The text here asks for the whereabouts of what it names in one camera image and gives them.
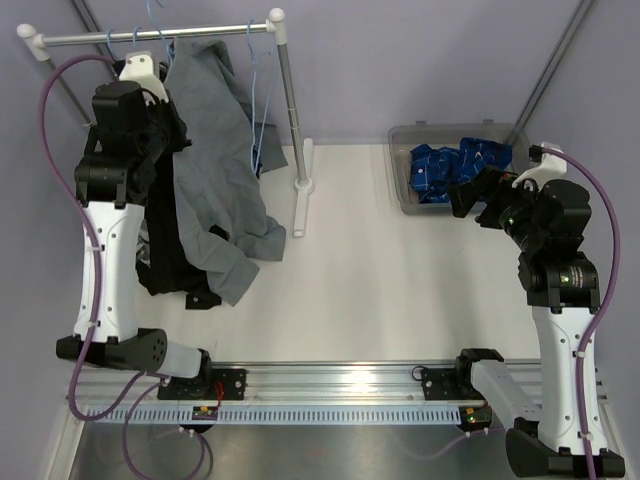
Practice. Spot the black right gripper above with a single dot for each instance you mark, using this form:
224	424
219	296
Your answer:
464	196

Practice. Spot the blue plaid shirt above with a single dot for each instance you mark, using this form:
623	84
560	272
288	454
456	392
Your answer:
434	170

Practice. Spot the grey shirt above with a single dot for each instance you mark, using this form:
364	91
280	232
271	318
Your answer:
223	225

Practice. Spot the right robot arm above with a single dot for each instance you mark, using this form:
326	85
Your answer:
561	436

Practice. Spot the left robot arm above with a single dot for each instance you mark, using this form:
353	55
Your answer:
134	129

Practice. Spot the black shirt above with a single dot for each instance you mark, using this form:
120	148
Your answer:
161	263

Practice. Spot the clear grey plastic bin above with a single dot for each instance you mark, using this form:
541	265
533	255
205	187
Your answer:
403	139

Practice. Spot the white clothes rack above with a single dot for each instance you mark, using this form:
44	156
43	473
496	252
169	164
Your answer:
275	24

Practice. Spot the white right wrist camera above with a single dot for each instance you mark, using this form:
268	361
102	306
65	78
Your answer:
548	165

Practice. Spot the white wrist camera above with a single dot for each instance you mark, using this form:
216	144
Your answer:
548	165
141	67

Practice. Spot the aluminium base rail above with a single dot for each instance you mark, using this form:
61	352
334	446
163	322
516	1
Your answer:
325	394

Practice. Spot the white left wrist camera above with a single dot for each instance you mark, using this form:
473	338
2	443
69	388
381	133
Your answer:
141	67

